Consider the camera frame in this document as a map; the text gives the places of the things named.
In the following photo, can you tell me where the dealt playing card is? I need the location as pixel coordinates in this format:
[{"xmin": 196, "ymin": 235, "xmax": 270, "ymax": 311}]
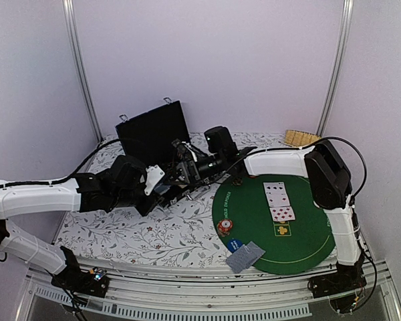
[
  {"xmin": 226, "ymin": 245, "xmax": 259, "ymax": 274},
  {"xmin": 243, "ymin": 241, "xmax": 265, "ymax": 266}
]

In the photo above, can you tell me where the red poker chip stack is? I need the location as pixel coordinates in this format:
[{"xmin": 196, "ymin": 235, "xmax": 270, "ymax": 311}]
[{"xmin": 217, "ymin": 219, "xmax": 233, "ymax": 237}]

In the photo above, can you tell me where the bamboo mat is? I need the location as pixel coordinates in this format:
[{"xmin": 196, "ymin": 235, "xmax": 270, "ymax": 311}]
[{"xmin": 283, "ymin": 130, "xmax": 321, "ymax": 147}]

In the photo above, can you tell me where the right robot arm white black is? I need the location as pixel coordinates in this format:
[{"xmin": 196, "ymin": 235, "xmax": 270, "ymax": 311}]
[{"xmin": 176, "ymin": 138, "xmax": 365, "ymax": 292}]

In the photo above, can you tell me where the aluminium front rail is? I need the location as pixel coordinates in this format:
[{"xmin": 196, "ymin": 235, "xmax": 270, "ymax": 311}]
[{"xmin": 15, "ymin": 257, "xmax": 401, "ymax": 321}]

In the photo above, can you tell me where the face up spade card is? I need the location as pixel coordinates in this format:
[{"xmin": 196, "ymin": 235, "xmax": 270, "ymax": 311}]
[{"xmin": 263, "ymin": 182, "xmax": 286, "ymax": 195}]

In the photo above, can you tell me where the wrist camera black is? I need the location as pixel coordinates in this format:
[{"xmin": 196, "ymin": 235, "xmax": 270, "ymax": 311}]
[
  {"xmin": 204, "ymin": 126, "xmax": 238, "ymax": 156},
  {"xmin": 110, "ymin": 155, "xmax": 147, "ymax": 189}
]

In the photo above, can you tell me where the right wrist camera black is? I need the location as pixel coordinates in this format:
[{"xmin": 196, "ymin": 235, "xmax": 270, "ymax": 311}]
[{"xmin": 204, "ymin": 126, "xmax": 238, "ymax": 156}]

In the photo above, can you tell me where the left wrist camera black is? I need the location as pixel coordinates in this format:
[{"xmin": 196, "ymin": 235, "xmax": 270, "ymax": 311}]
[{"xmin": 110, "ymin": 155, "xmax": 147, "ymax": 189}]

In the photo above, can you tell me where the left aluminium frame post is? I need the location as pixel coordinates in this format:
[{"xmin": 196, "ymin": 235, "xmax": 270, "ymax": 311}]
[{"xmin": 62, "ymin": 0, "xmax": 103, "ymax": 142}]

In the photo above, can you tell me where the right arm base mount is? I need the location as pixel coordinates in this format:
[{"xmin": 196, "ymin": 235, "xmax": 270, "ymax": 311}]
[{"xmin": 307, "ymin": 260, "xmax": 367, "ymax": 314}]

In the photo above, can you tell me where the blue small blind button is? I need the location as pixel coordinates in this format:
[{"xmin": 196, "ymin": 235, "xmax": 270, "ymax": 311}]
[{"xmin": 227, "ymin": 239, "xmax": 243, "ymax": 253}]

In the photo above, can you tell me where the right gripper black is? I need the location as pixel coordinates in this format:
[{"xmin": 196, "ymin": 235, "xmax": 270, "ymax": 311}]
[{"xmin": 167, "ymin": 152, "xmax": 224, "ymax": 186}]

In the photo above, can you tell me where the right aluminium frame post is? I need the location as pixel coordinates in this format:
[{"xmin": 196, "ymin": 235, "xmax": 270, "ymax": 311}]
[{"xmin": 316, "ymin": 0, "xmax": 354, "ymax": 136}]

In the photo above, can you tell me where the black poker chip case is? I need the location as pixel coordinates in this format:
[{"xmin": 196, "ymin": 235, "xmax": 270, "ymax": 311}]
[{"xmin": 116, "ymin": 101, "xmax": 217, "ymax": 209}]

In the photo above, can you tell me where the face up red card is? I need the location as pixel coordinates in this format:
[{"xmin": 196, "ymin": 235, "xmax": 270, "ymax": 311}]
[{"xmin": 266, "ymin": 193, "xmax": 290, "ymax": 207}]

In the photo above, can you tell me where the blue playing card deck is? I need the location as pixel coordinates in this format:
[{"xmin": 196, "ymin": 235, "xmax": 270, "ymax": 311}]
[{"xmin": 154, "ymin": 183, "xmax": 171, "ymax": 195}]

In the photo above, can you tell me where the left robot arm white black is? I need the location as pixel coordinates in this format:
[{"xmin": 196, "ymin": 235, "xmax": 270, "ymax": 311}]
[{"xmin": 0, "ymin": 165, "xmax": 164, "ymax": 290}]

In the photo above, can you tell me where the face up diamond card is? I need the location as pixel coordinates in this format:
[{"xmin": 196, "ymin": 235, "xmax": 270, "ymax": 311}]
[{"xmin": 269, "ymin": 207, "xmax": 295, "ymax": 222}]

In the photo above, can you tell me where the green twenty chip stack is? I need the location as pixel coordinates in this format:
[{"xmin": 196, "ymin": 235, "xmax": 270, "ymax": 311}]
[{"xmin": 232, "ymin": 177, "xmax": 243, "ymax": 186}]

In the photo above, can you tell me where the aluminium frame post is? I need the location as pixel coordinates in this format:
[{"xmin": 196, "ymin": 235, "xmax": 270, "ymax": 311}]
[
  {"xmin": 316, "ymin": 0, "xmax": 354, "ymax": 136},
  {"xmin": 62, "ymin": 0, "xmax": 103, "ymax": 142}
]

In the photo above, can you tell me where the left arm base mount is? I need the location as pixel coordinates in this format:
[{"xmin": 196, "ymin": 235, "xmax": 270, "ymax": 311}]
[{"xmin": 51, "ymin": 246, "xmax": 110, "ymax": 298}]

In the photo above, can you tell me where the round green poker mat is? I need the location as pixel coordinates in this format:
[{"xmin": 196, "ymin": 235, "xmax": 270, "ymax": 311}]
[{"xmin": 212, "ymin": 175, "xmax": 336, "ymax": 275}]

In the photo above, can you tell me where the floral white table cloth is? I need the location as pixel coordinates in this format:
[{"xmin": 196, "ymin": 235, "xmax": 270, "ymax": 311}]
[{"xmin": 53, "ymin": 131, "xmax": 355, "ymax": 268}]

